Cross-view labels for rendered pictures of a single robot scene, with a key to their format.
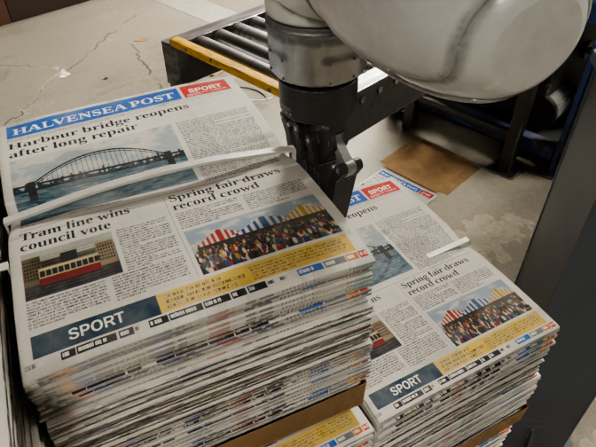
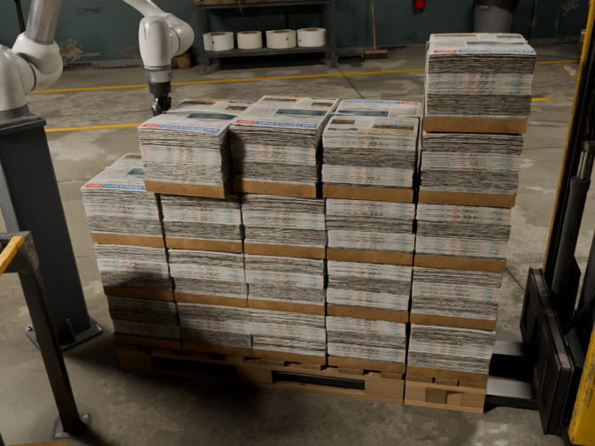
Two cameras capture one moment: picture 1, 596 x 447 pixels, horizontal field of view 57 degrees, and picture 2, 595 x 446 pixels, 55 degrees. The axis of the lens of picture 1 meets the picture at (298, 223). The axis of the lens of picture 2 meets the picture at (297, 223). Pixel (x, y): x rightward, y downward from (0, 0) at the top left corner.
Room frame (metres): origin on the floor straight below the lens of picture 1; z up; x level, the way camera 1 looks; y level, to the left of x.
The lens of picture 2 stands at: (1.69, 1.65, 1.59)
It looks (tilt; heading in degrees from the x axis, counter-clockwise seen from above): 27 degrees down; 221
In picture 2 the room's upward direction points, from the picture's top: 2 degrees counter-clockwise
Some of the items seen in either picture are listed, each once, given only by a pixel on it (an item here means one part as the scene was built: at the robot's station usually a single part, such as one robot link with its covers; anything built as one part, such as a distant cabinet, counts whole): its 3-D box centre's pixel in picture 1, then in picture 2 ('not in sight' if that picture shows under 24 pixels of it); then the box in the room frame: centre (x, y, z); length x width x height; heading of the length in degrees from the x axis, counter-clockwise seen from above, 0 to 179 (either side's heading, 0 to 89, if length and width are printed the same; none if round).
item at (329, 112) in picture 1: (318, 113); (160, 94); (0.48, -0.02, 1.11); 0.08 x 0.07 x 0.09; 29
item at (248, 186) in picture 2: not in sight; (289, 167); (0.26, 0.37, 0.86); 0.38 x 0.29 x 0.04; 25
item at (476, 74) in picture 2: not in sight; (457, 232); (-0.02, 0.89, 0.65); 0.39 x 0.30 x 1.29; 29
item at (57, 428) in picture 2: not in sight; (71, 425); (1.06, -0.04, 0.01); 0.14 x 0.14 x 0.01; 46
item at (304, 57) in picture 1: (317, 42); (158, 73); (0.48, -0.02, 1.19); 0.09 x 0.09 x 0.06
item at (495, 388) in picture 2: not in sight; (396, 380); (0.17, 0.79, 0.05); 1.05 x 0.10 x 0.04; 119
